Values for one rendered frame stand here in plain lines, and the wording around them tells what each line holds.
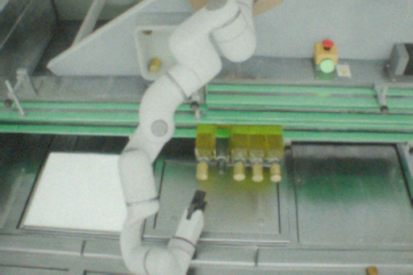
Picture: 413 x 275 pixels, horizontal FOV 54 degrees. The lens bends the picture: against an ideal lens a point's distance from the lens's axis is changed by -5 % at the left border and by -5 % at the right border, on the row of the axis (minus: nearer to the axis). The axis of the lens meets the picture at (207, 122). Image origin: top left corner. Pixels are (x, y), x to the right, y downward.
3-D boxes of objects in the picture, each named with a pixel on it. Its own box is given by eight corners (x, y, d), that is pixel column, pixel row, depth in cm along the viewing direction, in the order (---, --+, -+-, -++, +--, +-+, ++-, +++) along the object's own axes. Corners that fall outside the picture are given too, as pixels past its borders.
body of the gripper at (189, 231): (194, 259, 119) (207, 227, 126) (192, 243, 112) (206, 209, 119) (170, 252, 121) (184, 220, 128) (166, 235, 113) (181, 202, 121)
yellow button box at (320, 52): (312, 57, 146) (314, 71, 141) (314, 39, 141) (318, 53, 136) (331, 57, 146) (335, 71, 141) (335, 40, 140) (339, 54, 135)
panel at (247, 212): (50, 154, 160) (21, 231, 137) (47, 149, 158) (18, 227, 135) (284, 161, 154) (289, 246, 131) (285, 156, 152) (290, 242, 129)
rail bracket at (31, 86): (33, 84, 160) (12, 127, 144) (18, 50, 147) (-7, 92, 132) (44, 84, 159) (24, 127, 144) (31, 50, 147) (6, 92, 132)
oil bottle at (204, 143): (200, 118, 154) (195, 164, 140) (199, 106, 150) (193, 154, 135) (215, 118, 154) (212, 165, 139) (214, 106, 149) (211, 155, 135)
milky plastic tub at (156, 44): (146, 64, 153) (142, 81, 147) (137, 12, 137) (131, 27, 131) (193, 64, 152) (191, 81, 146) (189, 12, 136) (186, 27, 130)
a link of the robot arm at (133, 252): (164, 193, 107) (180, 269, 108) (127, 193, 114) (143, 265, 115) (142, 202, 100) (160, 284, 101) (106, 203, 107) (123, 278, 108)
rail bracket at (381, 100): (369, 86, 138) (377, 115, 129) (374, 69, 133) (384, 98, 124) (381, 86, 138) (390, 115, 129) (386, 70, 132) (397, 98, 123)
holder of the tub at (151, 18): (148, 74, 157) (145, 89, 152) (138, 12, 137) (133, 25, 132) (193, 75, 156) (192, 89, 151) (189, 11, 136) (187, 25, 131)
